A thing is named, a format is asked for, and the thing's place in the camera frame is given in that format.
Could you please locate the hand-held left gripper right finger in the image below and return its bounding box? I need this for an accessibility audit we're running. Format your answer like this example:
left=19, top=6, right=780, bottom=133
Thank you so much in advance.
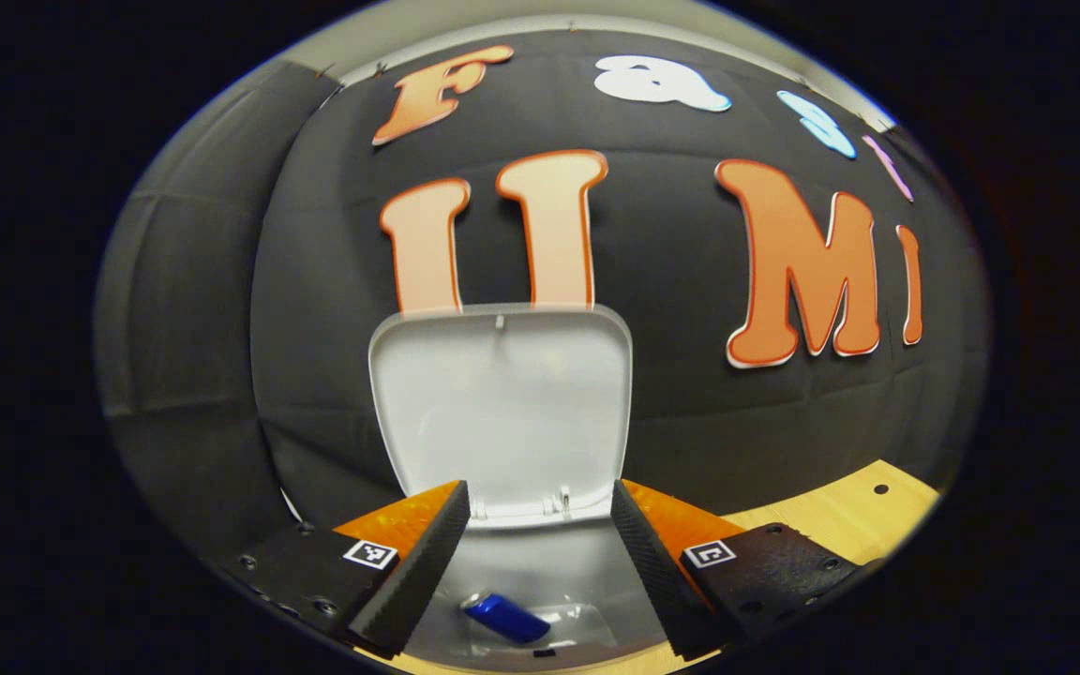
left=610, top=478, right=866, bottom=661

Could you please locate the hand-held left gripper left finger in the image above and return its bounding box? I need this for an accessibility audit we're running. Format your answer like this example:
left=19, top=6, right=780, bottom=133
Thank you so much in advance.
left=219, top=480, right=473, bottom=658

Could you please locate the blue pop can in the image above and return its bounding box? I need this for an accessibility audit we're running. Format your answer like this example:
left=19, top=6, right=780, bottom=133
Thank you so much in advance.
left=460, top=591, right=553, bottom=645

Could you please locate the white desktop garbage bin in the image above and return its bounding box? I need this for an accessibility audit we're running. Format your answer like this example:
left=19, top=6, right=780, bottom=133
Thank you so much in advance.
left=368, top=302, right=683, bottom=672

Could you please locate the wooden desktop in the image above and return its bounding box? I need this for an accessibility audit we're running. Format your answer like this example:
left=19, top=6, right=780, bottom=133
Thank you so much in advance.
left=390, top=457, right=942, bottom=675

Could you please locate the black backdrop cloth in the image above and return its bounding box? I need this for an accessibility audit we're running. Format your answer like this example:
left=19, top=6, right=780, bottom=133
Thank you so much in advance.
left=95, top=28, right=991, bottom=563

